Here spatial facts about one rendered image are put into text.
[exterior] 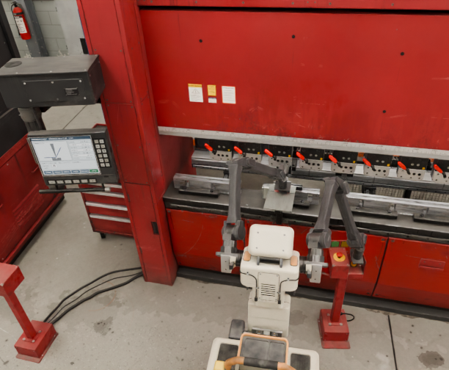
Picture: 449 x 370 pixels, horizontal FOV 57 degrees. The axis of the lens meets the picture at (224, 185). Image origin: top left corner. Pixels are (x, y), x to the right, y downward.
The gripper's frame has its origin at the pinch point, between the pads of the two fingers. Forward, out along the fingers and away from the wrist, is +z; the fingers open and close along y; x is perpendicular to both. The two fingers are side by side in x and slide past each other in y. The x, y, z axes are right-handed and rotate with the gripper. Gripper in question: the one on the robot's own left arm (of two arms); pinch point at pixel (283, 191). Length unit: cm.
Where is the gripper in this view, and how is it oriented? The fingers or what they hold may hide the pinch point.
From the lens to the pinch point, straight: 278.4
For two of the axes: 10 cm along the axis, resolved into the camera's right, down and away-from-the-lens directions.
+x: -2.1, 8.9, -4.1
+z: 1.6, 4.4, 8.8
